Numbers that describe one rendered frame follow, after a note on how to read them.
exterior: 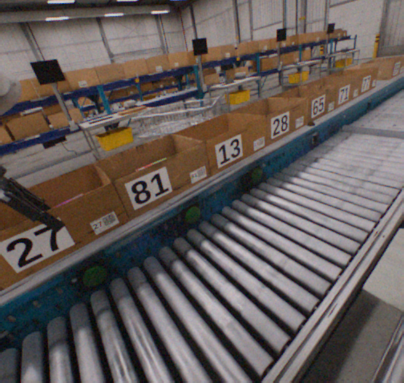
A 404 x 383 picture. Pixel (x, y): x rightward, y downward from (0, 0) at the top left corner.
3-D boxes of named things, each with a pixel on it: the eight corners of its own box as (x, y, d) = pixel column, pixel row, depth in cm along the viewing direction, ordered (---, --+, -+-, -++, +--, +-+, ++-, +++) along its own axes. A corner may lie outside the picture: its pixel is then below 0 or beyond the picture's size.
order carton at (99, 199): (3, 292, 58) (-41, 249, 50) (12, 239, 80) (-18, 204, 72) (131, 222, 76) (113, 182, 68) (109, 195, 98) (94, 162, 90)
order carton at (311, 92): (306, 126, 130) (308, 97, 122) (268, 122, 152) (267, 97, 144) (336, 110, 148) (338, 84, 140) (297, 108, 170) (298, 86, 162)
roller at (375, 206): (387, 221, 77) (390, 211, 74) (271, 181, 116) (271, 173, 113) (392, 215, 79) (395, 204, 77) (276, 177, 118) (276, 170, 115)
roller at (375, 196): (393, 212, 80) (397, 202, 77) (278, 176, 119) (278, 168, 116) (397, 207, 82) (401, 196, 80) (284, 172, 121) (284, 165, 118)
